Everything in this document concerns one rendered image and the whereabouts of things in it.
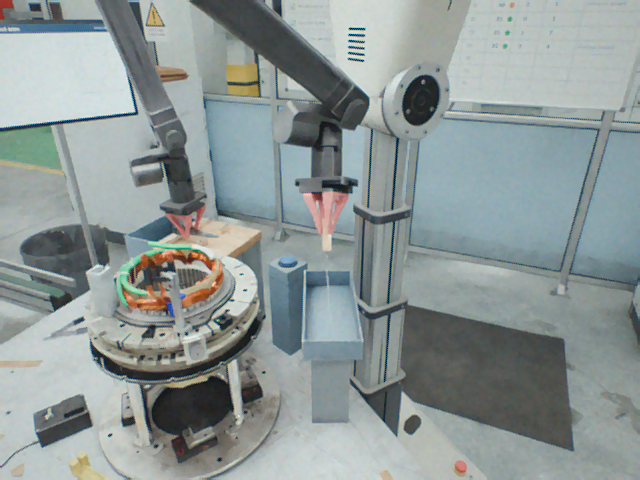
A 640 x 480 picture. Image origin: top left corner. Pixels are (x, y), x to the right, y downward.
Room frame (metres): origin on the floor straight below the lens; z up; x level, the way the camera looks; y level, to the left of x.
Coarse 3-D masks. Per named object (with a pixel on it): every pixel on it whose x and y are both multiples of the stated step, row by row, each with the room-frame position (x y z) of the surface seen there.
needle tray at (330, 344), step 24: (312, 288) 0.86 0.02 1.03; (336, 288) 0.86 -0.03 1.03; (312, 312) 0.77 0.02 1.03; (336, 312) 0.77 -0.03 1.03; (312, 336) 0.69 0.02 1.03; (336, 336) 0.69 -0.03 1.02; (360, 336) 0.64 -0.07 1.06; (312, 360) 0.63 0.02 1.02; (336, 360) 0.70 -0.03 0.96; (312, 384) 0.70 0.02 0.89; (336, 384) 0.70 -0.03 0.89; (312, 408) 0.70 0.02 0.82; (336, 408) 0.70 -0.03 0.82
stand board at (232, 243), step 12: (204, 228) 1.10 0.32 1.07; (216, 228) 1.10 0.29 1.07; (240, 228) 1.10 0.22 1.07; (252, 228) 1.10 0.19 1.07; (168, 240) 1.03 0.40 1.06; (180, 240) 1.03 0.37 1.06; (192, 240) 1.03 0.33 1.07; (216, 240) 1.03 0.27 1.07; (228, 240) 1.03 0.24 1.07; (240, 240) 1.03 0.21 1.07; (252, 240) 1.04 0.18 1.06; (216, 252) 0.96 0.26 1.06; (228, 252) 0.96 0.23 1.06; (240, 252) 0.99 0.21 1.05
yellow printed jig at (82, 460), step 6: (78, 456) 0.60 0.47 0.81; (84, 456) 0.60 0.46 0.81; (72, 462) 0.58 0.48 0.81; (78, 462) 0.59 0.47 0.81; (84, 462) 0.59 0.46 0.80; (72, 468) 0.58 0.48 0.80; (78, 468) 0.58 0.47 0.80; (84, 468) 0.59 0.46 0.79; (90, 468) 0.59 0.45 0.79; (72, 474) 0.58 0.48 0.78; (78, 474) 0.57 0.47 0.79; (84, 474) 0.58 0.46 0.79; (90, 474) 0.58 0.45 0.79; (96, 474) 0.58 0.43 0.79
